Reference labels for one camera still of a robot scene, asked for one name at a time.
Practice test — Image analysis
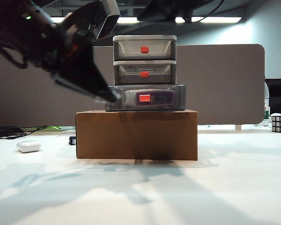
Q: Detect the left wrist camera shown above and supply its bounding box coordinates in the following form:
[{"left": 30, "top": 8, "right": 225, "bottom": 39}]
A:
[{"left": 93, "top": 0, "right": 121, "bottom": 41}]

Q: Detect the black flat desk device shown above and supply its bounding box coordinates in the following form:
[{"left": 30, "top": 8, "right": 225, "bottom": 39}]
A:
[{"left": 0, "top": 126, "right": 22, "bottom": 137}]

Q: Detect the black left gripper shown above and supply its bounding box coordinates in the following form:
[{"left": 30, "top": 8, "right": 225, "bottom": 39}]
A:
[{"left": 40, "top": 4, "right": 121, "bottom": 105}]

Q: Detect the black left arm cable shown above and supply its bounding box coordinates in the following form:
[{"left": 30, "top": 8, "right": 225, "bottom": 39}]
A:
[{"left": 0, "top": 43, "right": 29, "bottom": 70}]

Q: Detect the clear plastic bottle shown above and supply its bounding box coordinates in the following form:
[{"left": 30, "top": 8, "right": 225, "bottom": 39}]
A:
[{"left": 259, "top": 110, "right": 272, "bottom": 128}]

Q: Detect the white plastic drawer cabinet frame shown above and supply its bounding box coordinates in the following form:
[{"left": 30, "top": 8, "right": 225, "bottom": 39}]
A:
[{"left": 112, "top": 34, "right": 177, "bottom": 86}]

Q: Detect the thin black desk cable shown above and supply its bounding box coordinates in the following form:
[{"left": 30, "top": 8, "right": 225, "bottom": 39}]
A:
[{"left": 0, "top": 125, "right": 49, "bottom": 140}]

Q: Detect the brown cardboard box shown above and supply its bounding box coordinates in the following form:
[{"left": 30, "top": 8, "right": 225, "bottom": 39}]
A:
[{"left": 75, "top": 109, "right": 199, "bottom": 161}]

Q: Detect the white earbuds case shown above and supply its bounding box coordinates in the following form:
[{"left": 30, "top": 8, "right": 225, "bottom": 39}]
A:
[{"left": 16, "top": 140, "right": 41, "bottom": 154}]

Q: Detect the grey desk partition panel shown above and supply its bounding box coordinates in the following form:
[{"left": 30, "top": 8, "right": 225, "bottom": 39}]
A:
[{"left": 0, "top": 44, "right": 266, "bottom": 127}]

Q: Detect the clear grey drawer red handle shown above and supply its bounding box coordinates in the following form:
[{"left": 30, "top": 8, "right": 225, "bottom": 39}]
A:
[
  {"left": 105, "top": 84, "right": 187, "bottom": 112},
  {"left": 114, "top": 39, "right": 176, "bottom": 60},
  {"left": 114, "top": 64, "right": 176, "bottom": 85}
]

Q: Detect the ceiling light strip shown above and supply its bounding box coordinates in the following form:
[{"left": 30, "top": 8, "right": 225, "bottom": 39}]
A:
[{"left": 50, "top": 15, "right": 243, "bottom": 24}]

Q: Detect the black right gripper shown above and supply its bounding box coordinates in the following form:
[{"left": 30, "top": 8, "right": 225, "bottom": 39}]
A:
[{"left": 136, "top": 0, "right": 202, "bottom": 23}]

